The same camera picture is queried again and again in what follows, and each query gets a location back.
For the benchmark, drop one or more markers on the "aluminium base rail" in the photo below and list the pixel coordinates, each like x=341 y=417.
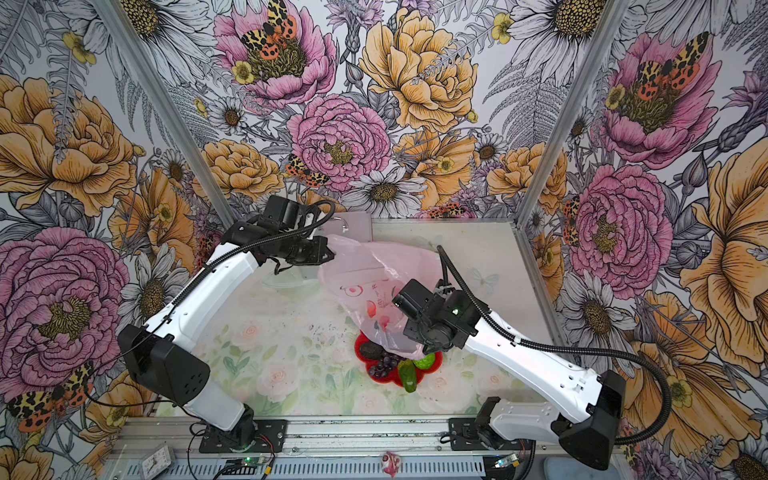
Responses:
x=326 y=447

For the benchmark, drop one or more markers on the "dark purple grape bunch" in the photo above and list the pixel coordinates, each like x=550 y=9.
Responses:
x=384 y=367

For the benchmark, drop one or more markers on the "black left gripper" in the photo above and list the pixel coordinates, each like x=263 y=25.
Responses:
x=318 y=245

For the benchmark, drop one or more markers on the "dark avocado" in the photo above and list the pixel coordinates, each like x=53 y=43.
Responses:
x=371 y=351

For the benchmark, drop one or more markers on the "green lime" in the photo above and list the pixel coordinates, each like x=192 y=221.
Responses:
x=425 y=363

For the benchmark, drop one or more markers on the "small pink object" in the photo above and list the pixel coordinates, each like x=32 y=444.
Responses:
x=391 y=464

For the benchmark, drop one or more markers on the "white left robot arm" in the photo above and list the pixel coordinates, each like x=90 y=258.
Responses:
x=159 y=355

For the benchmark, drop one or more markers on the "small white timer device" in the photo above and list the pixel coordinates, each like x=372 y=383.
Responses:
x=157 y=462

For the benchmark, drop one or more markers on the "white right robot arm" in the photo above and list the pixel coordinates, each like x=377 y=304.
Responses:
x=581 y=408

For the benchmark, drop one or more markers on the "pink plastic bag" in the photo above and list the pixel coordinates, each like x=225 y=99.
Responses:
x=365 y=277

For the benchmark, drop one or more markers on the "red flower-shaped plate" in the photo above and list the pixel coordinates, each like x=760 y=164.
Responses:
x=393 y=378

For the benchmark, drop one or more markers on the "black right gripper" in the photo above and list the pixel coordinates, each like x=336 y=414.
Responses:
x=412 y=330

